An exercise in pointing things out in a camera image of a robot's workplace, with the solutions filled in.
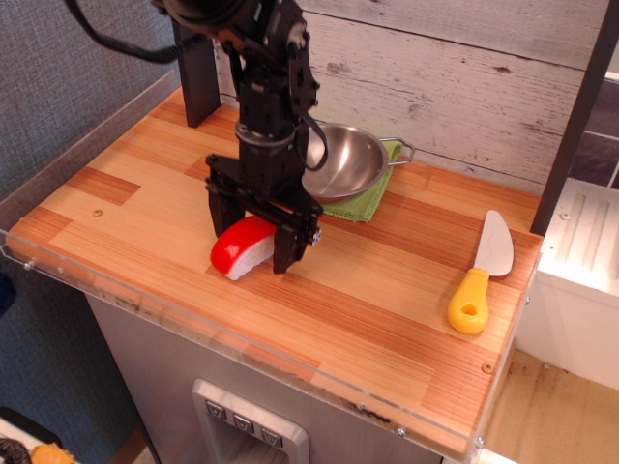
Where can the dark left post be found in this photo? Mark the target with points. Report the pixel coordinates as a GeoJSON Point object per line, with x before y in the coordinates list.
{"type": "Point", "coordinates": [198, 73]}

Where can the dark right post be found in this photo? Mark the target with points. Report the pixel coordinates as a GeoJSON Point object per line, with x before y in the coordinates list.
{"type": "Point", "coordinates": [589, 90]}

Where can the yellow handled toy knife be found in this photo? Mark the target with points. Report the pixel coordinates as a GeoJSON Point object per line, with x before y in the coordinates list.
{"type": "Point", "coordinates": [468, 311]}

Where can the red white toy sushi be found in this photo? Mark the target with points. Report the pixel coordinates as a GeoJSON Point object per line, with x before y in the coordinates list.
{"type": "Point", "coordinates": [243, 246]}

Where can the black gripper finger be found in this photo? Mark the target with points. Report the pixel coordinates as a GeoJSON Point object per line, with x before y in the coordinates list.
{"type": "Point", "coordinates": [290, 245]}
{"type": "Point", "coordinates": [225, 210]}

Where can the grey toy fridge cabinet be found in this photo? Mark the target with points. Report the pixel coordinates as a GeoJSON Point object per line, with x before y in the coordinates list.
{"type": "Point", "coordinates": [202, 403]}

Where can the dark post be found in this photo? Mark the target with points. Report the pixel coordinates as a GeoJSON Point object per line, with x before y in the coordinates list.
{"type": "Point", "coordinates": [198, 73]}
{"type": "Point", "coordinates": [589, 90]}

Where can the small steel pot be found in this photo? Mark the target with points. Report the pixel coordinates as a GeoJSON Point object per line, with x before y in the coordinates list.
{"type": "Point", "coordinates": [345, 162]}

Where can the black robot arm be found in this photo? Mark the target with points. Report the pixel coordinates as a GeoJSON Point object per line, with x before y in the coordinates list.
{"type": "Point", "coordinates": [267, 43]}

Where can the green folded cloth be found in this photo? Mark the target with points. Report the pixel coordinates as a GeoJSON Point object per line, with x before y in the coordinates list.
{"type": "Point", "coordinates": [360, 208]}

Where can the clear acrylic edge guard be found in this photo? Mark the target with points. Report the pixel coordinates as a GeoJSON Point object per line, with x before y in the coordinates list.
{"type": "Point", "coordinates": [335, 343]}

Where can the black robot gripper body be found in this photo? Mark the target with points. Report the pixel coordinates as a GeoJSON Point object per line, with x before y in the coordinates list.
{"type": "Point", "coordinates": [268, 176]}

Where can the white toy sink unit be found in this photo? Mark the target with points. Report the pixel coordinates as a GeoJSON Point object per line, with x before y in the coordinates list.
{"type": "Point", "coordinates": [571, 318]}

